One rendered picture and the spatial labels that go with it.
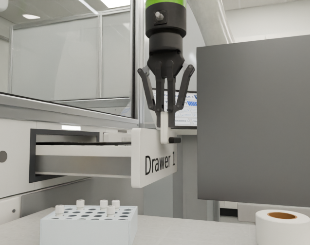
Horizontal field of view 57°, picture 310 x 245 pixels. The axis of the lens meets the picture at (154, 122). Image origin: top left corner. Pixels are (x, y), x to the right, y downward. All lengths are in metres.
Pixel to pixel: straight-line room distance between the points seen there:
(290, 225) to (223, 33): 0.73
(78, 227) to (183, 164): 1.19
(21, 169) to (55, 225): 0.23
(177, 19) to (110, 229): 0.43
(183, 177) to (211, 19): 0.87
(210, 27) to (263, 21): 3.49
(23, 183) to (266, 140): 0.53
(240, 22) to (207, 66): 3.79
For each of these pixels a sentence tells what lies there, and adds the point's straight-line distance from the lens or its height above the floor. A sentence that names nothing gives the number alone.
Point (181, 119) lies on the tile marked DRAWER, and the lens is 1.48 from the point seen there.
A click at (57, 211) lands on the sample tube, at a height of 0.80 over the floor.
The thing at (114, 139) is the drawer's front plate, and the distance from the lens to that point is 0.93.
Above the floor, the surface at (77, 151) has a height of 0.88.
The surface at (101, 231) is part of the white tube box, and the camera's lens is 0.41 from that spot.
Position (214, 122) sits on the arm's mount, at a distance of 0.71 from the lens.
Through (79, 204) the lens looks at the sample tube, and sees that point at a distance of 0.48.
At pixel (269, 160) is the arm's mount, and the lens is 0.70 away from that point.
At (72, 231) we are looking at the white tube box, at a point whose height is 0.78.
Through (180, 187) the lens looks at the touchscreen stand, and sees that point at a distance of 1.60.
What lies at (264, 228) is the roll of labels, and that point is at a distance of 0.43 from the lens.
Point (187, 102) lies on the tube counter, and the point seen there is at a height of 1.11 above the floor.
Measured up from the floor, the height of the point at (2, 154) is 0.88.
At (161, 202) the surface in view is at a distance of 2.35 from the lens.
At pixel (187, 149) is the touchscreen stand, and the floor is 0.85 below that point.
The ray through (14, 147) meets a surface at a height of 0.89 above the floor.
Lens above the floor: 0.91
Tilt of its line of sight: 4 degrees up
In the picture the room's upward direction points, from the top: straight up
